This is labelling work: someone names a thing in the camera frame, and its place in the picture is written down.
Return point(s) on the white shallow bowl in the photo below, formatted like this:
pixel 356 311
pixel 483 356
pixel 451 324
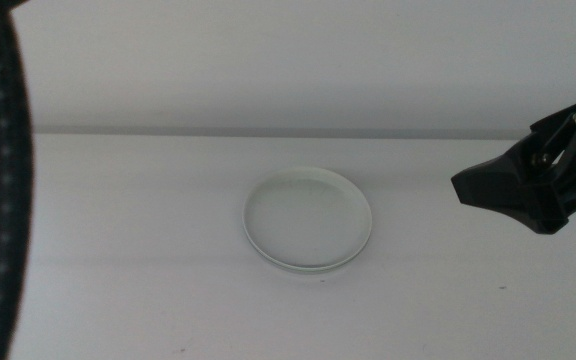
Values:
pixel 308 220

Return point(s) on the white backdrop board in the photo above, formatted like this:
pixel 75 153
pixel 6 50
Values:
pixel 288 60

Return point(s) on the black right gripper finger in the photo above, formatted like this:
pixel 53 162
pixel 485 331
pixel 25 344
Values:
pixel 559 212
pixel 537 210

